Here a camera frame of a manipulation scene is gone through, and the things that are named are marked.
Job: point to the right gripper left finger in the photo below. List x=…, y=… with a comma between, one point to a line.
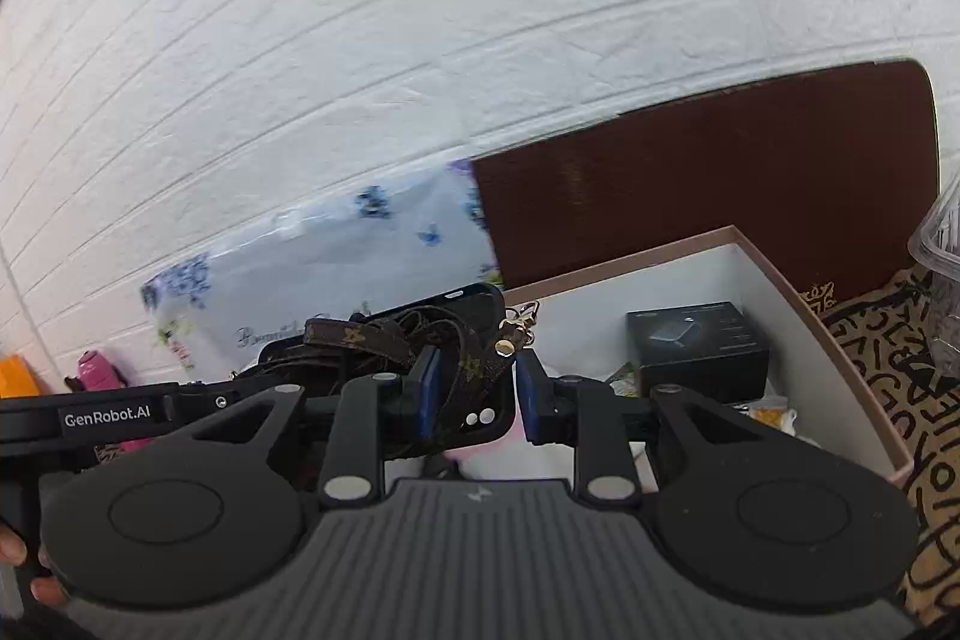
x=378, y=417

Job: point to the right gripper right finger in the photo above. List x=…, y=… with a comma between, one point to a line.
x=586, y=416

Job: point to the person left hand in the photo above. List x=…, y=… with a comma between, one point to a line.
x=42, y=587

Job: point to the orange bag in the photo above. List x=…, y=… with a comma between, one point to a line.
x=17, y=379

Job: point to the pink thermos bottle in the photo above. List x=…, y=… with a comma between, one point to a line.
x=96, y=373

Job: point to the black box inside carton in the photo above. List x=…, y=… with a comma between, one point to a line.
x=711, y=349

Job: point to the brown cardboard box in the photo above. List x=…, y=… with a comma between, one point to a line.
x=582, y=331

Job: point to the floral plastic packaging bag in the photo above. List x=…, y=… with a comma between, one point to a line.
x=384, y=243

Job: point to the yellow box inside carton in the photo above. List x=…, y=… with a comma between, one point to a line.
x=783, y=420

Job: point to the letter-patterned brown tablecloth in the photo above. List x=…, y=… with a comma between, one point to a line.
x=885, y=334

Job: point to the dark brown wooden board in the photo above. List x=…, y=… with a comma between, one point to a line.
x=826, y=172

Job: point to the clear plastic container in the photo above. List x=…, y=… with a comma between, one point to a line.
x=934, y=244

